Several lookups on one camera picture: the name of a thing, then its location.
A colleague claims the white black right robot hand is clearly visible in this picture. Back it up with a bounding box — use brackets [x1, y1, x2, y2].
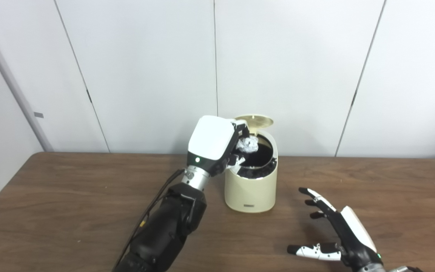
[287, 187, 383, 272]

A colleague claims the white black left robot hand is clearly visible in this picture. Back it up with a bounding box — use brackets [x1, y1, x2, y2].
[187, 116, 251, 177]

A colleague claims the white paper ball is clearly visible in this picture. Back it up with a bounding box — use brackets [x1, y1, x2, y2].
[238, 136, 259, 154]

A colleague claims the cream-colored round bin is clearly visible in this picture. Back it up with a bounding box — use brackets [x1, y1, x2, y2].
[224, 128, 278, 213]

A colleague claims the black bin liner bag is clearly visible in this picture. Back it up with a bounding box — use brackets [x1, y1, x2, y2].
[236, 136, 278, 178]

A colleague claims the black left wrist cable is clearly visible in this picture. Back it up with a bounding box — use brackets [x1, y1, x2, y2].
[114, 169, 186, 270]

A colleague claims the grey wall corner post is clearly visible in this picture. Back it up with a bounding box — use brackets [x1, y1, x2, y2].
[0, 6, 54, 152]

